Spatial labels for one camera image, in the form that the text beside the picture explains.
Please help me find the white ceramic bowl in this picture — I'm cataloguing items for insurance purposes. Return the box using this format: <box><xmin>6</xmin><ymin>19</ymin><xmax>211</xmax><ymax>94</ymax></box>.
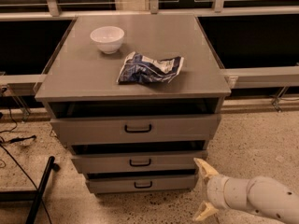
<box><xmin>90</xmin><ymin>26</ymin><xmax>124</xmax><ymax>54</ymax></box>

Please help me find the grey drawer cabinet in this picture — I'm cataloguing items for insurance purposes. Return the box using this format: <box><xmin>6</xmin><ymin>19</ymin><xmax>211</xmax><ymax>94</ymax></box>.
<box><xmin>36</xmin><ymin>15</ymin><xmax>230</xmax><ymax>182</ymax></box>

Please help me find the grey bottom drawer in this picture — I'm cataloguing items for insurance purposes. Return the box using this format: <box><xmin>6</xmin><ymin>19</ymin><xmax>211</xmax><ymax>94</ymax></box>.
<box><xmin>86</xmin><ymin>175</ymin><xmax>198</xmax><ymax>193</ymax></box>

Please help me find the black floor cable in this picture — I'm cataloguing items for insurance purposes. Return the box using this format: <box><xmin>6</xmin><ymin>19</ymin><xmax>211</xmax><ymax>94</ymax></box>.
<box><xmin>0</xmin><ymin>87</ymin><xmax>54</xmax><ymax>224</ymax></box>

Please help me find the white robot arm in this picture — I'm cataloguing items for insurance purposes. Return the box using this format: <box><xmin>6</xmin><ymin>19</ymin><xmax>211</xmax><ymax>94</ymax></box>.
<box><xmin>193</xmin><ymin>158</ymin><xmax>299</xmax><ymax>224</ymax></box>

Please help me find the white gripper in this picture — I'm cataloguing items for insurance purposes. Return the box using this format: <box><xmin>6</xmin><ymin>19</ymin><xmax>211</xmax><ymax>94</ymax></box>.
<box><xmin>192</xmin><ymin>158</ymin><xmax>249</xmax><ymax>221</ymax></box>

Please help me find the grey drawer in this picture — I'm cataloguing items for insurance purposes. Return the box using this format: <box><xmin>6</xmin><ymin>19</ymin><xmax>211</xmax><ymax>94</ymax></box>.
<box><xmin>72</xmin><ymin>150</ymin><xmax>207</xmax><ymax>174</ymax></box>
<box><xmin>50</xmin><ymin>114</ymin><xmax>221</xmax><ymax>145</ymax></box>
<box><xmin>86</xmin><ymin>175</ymin><xmax>198</xmax><ymax>193</ymax></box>

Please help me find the grey middle drawer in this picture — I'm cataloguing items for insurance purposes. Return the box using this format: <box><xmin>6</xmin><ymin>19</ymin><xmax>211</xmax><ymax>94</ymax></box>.
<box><xmin>72</xmin><ymin>150</ymin><xmax>207</xmax><ymax>174</ymax></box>

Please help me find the grey top drawer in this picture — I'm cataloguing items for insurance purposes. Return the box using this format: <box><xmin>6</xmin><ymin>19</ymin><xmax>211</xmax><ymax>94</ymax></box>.
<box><xmin>50</xmin><ymin>114</ymin><xmax>221</xmax><ymax>145</ymax></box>

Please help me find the black metal stand leg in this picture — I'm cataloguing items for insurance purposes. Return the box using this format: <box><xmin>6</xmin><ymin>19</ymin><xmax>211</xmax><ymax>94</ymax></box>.
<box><xmin>0</xmin><ymin>156</ymin><xmax>60</xmax><ymax>224</ymax></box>

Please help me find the metal window railing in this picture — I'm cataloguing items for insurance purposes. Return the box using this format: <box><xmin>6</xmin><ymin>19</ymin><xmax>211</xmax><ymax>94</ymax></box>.
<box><xmin>0</xmin><ymin>0</ymin><xmax>299</xmax><ymax>114</ymax></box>

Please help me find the crumpled blue white chip bag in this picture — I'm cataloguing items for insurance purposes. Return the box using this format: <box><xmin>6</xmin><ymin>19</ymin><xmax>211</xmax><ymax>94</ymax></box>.
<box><xmin>117</xmin><ymin>51</ymin><xmax>184</xmax><ymax>84</ymax></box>

